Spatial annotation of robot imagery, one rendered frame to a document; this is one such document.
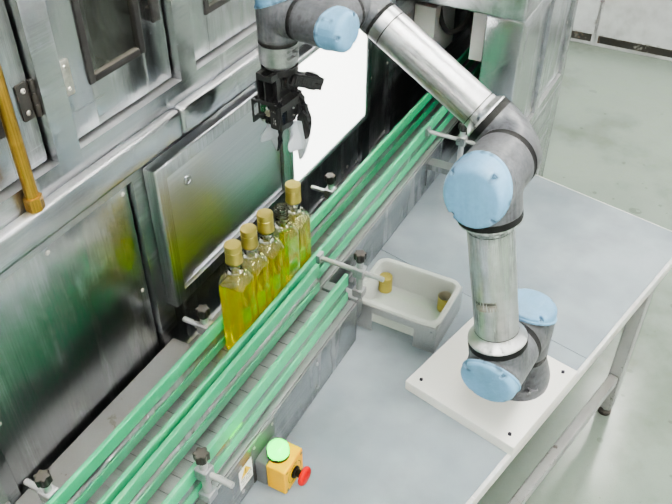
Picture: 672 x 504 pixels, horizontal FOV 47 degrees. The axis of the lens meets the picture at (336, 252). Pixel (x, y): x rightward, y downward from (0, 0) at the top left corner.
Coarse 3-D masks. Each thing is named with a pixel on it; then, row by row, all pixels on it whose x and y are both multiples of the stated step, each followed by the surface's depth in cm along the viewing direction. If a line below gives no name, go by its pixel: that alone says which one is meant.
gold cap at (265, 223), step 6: (258, 210) 159; (264, 210) 159; (270, 210) 159; (258, 216) 158; (264, 216) 157; (270, 216) 158; (258, 222) 159; (264, 222) 158; (270, 222) 158; (258, 228) 160; (264, 228) 159; (270, 228) 159; (264, 234) 160
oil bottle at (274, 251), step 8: (280, 240) 164; (264, 248) 161; (272, 248) 162; (280, 248) 164; (272, 256) 162; (280, 256) 165; (272, 264) 163; (280, 264) 166; (272, 272) 164; (280, 272) 167; (272, 280) 165; (280, 280) 168; (272, 288) 167; (280, 288) 170; (272, 296) 168
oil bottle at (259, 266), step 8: (264, 256) 160; (248, 264) 158; (256, 264) 158; (264, 264) 160; (256, 272) 158; (264, 272) 161; (256, 280) 159; (264, 280) 162; (256, 288) 160; (264, 288) 163; (256, 296) 162; (264, 296) 164; (264, 304) 165
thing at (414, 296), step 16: (400, 272) 197; (416, 272) 194; (432, 272) 193; (368, 288) 192; (400, 288) 199; (416, 288) 197; (432, 288) 194; (448, 288) 192; (368, 304) 185; (384, 304) 194; (400, 304) 194; (416, 304) 194; (432, 304) 194; (448, 304) 184; (416, 320) 180; (432, 320) 190
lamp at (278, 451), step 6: (270, 444) 152; (276, 444) 152; (282, 444) 152; (288, 444) 153; (270, 450) 151; (276, 450) 151; (282, 450) 151; (288, 450) 152; (270, 456) 151; (276, 456) 151; (282, 456) 151; (288, 456) 152; (276, 462) 152; (282, 462) 152
